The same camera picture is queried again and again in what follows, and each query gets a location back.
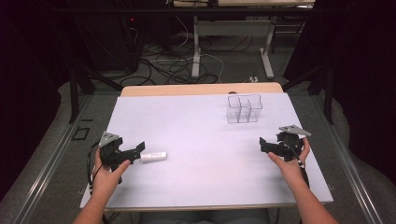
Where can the white power plug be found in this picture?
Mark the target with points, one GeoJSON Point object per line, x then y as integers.
{"type": "Point", "coordinates": [253, 79]}

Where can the person's right hand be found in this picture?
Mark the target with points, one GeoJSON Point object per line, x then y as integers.
{"type": "Point", "coordinates": [291, 169]}

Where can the black computer tower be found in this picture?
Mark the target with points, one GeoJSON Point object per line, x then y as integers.
{"type": "Point", "coordinates": [109, 40]}

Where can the white metal frame desk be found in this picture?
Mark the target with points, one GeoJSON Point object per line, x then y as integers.
{"type": "Point", "coordinates": [236, 28]}

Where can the black metal stand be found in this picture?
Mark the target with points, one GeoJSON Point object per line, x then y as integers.
{"type": "Point", "coordinates": [77, 87]}
{"type": "Point", "coordinates": [327, 87]}

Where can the clear plastic compartment organizer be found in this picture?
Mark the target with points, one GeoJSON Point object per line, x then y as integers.
{"type": "Point", "coordinates": [244, 109]}

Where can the aluminium floor rail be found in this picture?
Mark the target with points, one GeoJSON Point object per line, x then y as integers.
{"type": "Point", "coordinates": [43, 174]}
{"type": "Point", "coordinates": [351, 174]}

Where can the white table mat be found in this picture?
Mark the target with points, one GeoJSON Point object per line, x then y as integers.
{"type": "Point", "coordinates": [202, 155]}

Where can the small white box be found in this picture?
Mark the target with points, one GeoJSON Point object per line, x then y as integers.
{"type": "Point", "coordinates": [153, 156]}

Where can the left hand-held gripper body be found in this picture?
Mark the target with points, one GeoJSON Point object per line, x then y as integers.
{"type": "Point", "coordinates": [109, 152]}

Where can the person's left hand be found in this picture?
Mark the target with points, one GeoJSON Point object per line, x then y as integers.
{"type": "Point", "coordinates": [107, 179]}

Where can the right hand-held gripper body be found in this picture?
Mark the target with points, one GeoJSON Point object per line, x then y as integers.
{"type": "Point", "coordinates": [291, 143]}

